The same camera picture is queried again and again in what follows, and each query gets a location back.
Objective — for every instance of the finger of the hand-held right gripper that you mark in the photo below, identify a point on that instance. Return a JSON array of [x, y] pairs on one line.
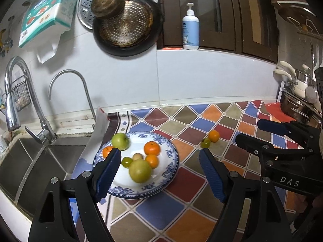
[[252, 145], [272, 126]]

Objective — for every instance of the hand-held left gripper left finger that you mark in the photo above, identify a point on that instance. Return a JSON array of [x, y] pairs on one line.
[[107, 176]]

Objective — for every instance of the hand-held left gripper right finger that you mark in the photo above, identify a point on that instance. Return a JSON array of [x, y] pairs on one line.
[[213, 176]]

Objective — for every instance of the small green fruit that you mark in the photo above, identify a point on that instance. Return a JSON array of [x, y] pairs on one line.
[[205, 143], [127, 161]]

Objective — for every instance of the large yellow-green fruit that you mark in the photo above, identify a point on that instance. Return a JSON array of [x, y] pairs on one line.
[[140, 170]]

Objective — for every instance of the small brown fruit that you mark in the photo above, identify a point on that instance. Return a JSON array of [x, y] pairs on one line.
[[137, 156]]

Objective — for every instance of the blue and white plate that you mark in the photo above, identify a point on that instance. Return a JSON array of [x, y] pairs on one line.
[[138, 146]]

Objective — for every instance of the large orange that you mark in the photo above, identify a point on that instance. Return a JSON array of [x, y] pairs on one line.
[[152, 148]]

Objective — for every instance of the red patterned mat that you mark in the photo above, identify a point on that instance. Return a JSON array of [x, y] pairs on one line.
[[272, 111]]

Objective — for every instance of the stainless steel pot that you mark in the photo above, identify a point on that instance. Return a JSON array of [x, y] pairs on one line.
[[314, 121], [292, 105]]

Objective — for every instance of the metal pot rack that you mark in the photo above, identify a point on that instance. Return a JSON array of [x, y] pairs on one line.
[[279, 90]]

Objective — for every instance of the green apple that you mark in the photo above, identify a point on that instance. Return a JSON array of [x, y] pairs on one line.
[[120, 141]]

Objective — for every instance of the white plastic sheet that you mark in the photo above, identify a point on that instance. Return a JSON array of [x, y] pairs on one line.
[[99, 131]]

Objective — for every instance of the grey slotted spatula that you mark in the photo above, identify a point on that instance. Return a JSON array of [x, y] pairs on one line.
[[311, 95]]

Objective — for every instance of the colourful chequered tablecloth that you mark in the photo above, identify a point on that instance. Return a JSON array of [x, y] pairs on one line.
[[161, 209]]

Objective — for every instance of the stainless steel sink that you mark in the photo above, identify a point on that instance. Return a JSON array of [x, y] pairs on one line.
[[37, 166]]

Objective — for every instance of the thin gooseneck faucet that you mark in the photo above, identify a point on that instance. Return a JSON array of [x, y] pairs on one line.
[[88, 100]]

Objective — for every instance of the chrome kitchen faucet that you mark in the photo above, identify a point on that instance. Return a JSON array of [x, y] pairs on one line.
[[12, 116]]

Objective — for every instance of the decorated wooden board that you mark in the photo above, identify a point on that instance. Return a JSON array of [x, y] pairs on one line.
[[290, 12]]

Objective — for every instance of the white blue pump bottle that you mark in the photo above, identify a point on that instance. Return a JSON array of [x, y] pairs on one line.
[[190, 35]]

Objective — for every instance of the black frying pan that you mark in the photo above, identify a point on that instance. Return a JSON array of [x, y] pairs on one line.
[[126, 25]]

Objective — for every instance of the perforated steel steamer plate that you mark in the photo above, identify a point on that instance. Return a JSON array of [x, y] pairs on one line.
[[85, 7]]

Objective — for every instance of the teal white paper towel pack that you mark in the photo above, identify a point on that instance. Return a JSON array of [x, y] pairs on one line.
[[45, 12]]

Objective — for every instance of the dark wooden window frame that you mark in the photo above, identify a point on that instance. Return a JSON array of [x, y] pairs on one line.
[[237, 30]]

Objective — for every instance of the yellow wall hook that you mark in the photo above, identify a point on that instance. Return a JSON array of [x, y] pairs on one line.
[[3, 40]]

